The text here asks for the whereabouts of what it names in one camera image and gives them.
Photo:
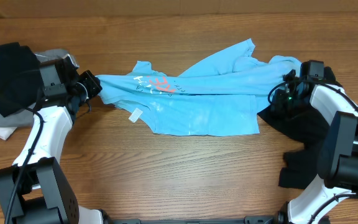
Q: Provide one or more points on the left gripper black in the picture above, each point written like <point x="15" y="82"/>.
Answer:
<point x="92" y="81"/>

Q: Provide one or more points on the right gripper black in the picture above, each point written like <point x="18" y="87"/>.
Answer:
<point x="278" y="107"/>

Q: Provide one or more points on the light blue printed t-shirt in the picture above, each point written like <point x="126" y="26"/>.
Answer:
<point x="220" y="95"/>

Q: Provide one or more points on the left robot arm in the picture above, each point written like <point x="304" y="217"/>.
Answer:
<point x="34" y="189"/>

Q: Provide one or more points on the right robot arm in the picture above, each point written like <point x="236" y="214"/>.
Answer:
<point x="337" y="163"/>

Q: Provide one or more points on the black folded garment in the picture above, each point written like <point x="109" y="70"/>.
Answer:
<point x="20" y="78"/>

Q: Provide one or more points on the grey folded garment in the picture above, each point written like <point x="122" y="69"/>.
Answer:
<point x="26" y="118"/>

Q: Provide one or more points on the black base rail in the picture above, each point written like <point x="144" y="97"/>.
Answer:
<point x="246" y="220"/>

